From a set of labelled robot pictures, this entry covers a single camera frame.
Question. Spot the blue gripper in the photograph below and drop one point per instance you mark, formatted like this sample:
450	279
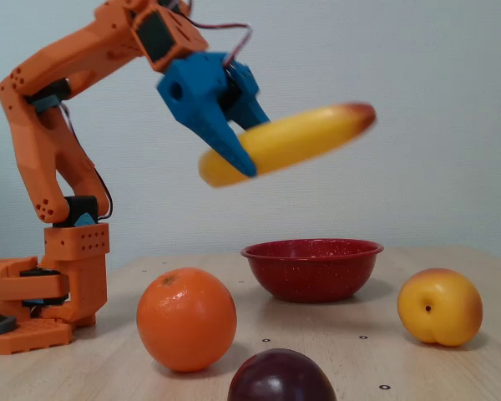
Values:
197	93

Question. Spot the yellow toy banana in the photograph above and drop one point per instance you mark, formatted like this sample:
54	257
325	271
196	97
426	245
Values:
300	140

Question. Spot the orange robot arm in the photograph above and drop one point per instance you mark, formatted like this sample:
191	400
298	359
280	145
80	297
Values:
37	138

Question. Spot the orange robot base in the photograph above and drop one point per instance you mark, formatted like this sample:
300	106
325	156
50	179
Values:
25	288

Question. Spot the red speckled bowl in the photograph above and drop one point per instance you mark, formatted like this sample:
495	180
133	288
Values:
313	271

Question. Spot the orange fruit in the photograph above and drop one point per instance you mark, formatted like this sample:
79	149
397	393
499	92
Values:
186	319

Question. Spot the dark purple plum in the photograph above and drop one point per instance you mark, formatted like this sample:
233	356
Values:
279	378

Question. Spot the yellow orange peach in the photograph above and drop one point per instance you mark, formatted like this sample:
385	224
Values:
440	307

